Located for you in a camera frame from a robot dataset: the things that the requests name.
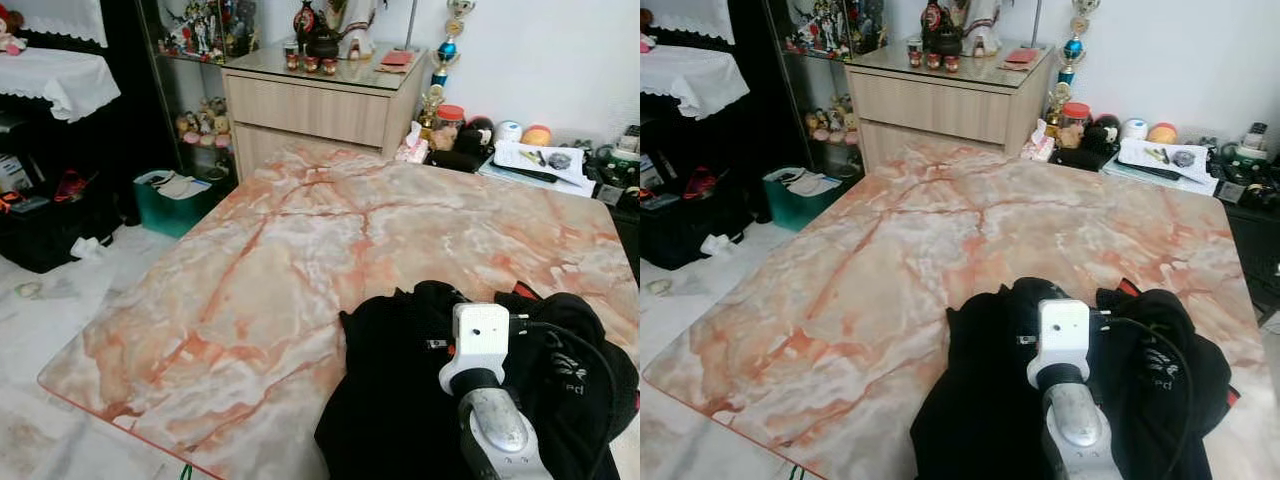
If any white lace covered table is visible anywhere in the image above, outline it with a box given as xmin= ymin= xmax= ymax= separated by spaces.
xmin=640 ymin=45 xmax=746 ymax=121
xmin=0 ymin=45 xmax=122 ymax=123

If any glass display cabinet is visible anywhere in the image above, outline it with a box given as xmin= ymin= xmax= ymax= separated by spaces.
xmin=135 ymin=0 xmax=263 ymax=186
xmin=765 ymin=0 xmax=889 ymax=171

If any dark ceramic teapot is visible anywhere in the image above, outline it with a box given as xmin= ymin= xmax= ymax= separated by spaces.
xmin=303 ymin=28 xmax=343 ymax=61
xmin=928 ymin=25 xmax=966 ymax=58

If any marble top folding table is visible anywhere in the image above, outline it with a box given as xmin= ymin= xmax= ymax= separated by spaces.
xmin=641 ymin=138 xmax=1273 ymax=480
xmin=38 ymin=138 xmax=640 ymax=480

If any pink white tissue pack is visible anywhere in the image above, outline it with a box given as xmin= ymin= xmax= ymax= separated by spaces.
xmin=395 ymin=122 xmax=433 ymax=166
xmin=1020 ymin=118 xmax=1058 ymax=163

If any colourful action figure set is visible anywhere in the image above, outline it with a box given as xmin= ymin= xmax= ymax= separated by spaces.
xmin=785 ymin=0 xmax=886 ymax=56
xmin=158 ymin=0 xmax=259 ymax=61

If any small plush toy row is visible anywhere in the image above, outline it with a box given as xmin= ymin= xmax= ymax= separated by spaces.
xmin=175 ymin=97 xmax=233 ymax=151
xmin=803 ymin=95 xmax=861 ymax=146

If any black electronic gadget pile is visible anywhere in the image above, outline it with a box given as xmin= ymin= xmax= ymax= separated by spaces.
xmin=592 ymin=125 xmax=640 ymax=206
xmin=1210 ymin=122 xmax=1280 ymax=206

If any white paper stack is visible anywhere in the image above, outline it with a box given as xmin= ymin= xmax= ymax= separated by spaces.
xmin=1100 ymin=138 xmax=1216 ymax=191
xmin=478 ymin=140 xmax=593 ymax=193

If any white porcelain figurine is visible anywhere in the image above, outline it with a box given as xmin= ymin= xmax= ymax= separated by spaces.
xmin=325 ymin=0 xmax=386 ymax=59
xmin=950 ymin=0 xmax=1006 ymax=56

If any teal storage bin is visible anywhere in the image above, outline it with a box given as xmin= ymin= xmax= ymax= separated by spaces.
xmin=763 ymin=166 xmax=846 ymax=233
xmin=133 ymin=168 xmax=219 ymax=239

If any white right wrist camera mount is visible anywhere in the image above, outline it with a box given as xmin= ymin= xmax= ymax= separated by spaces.
xmin=438 ymin=302 xmax=512 ymax=397
xmin=1026 ymin=298 xmax=1093 ymax=393

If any white lace cloth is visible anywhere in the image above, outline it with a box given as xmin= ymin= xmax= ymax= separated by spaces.
xmin=8 ymin=0 xmax=109 ymax=48
xmin=655 ymin=0 xmax=736 ymax=46

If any black travel bag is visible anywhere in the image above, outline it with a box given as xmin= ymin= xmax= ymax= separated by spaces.
xmin=0 ymin=180 xmax=123 ymax=274
xmin=640 ymin=185 xmax=746 ymax=271

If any gold trophy blue ball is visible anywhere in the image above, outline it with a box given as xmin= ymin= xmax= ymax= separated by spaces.
xmin=1045 ymin=0 xmax=1101 ymax=129
xmin=418 ymin=0 xmax=477 ymax=131

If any black round plush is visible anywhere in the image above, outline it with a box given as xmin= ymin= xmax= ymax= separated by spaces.
xmin=455 ymin=116 xmax=497 ymax=161
xmin=1085 ymin=113 xmax=1123 ymax=156

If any red lid snack jar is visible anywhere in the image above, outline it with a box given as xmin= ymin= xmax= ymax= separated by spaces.
xmin=433 ymin=104 xmax=468 ymax=153
xmin=1060 ymin=101 xmax=1093 ymax=149

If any light wood drawer cabinet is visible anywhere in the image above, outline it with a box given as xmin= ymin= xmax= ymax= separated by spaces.
xmin=845 ymin=42 xmax=1056 ymax=173
xmin=220 ymin=45 xmax=431 ymax=183

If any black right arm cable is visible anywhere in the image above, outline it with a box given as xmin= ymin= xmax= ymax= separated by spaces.
xmin=508 ymin=315 xmax=623 ymax=480
xmin=1092 ymin=312 xmax=1201 ymax=480

